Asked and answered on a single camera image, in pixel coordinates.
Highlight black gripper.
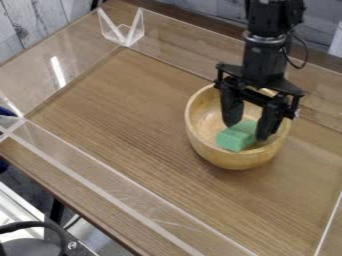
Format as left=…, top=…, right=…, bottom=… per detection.
left=213, top=63, right=304, bottom=141

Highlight green rectangular block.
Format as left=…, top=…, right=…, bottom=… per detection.
left=215, top=120, right=256, bottom=152

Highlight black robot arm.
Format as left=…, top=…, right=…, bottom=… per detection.
left=213, top=0, right=305, bottom=141

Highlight light wooden bowl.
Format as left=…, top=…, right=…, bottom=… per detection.
left=184, top=84, right=291, bottom=170

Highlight clear acrylic tray walls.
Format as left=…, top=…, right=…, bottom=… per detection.
left=0, top=3, right=342, bottom=256

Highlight black table leg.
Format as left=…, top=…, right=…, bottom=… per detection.
left=49, top=199, right=65, bottom=224

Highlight black metal bracket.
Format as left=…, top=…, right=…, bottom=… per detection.
left=42, top=216, right=98, bottom=256

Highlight black cable loop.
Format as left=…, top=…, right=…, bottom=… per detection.
left=0, top=220, right=68, bottom=256

